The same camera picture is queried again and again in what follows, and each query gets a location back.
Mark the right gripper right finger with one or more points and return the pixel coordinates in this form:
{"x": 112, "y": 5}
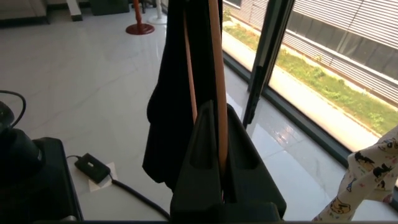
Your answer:
{"x": 252, "y": 193}

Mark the cream printed garment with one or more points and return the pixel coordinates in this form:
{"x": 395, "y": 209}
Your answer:
{"x": 363, "y": 183}

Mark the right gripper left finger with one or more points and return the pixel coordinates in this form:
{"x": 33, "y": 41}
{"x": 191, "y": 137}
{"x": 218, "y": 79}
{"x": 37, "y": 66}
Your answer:
{"x": 196, "y": 186}

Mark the window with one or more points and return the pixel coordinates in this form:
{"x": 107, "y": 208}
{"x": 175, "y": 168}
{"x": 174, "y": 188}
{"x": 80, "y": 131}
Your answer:
{"x": 273, "y": 31}

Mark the black power adapter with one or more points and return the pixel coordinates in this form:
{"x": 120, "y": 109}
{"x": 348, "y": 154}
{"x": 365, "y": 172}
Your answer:
{"x": 91, "y": 168}

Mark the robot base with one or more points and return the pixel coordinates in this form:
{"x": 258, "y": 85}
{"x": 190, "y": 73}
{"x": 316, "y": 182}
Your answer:
{"x": 46, "y": 186}

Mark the black clothes rack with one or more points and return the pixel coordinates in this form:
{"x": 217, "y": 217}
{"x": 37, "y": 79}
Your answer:
{"x": 252, "y": 102}

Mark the white round-foot stand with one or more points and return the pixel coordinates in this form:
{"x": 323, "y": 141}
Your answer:
{"x": 157, "y": 20}

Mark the pink clothes hanger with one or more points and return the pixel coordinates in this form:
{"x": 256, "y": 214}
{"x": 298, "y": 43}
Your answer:
{"x": 217, "y": 77}

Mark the black garment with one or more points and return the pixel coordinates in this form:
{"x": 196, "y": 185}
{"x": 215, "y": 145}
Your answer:
{"x": 168, "y": 109}

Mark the red round-foot stand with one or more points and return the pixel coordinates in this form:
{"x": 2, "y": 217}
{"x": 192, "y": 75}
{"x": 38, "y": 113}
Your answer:
{"x": 140, "y": 29}

